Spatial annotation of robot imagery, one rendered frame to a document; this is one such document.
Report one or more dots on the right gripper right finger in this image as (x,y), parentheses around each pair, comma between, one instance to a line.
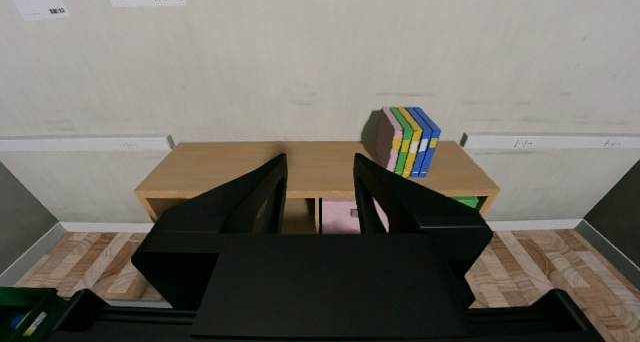
(461,231)

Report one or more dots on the dark green plastic crate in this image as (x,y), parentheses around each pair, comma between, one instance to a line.
(15,301)

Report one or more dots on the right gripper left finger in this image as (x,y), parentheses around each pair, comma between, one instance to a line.
(232,206)

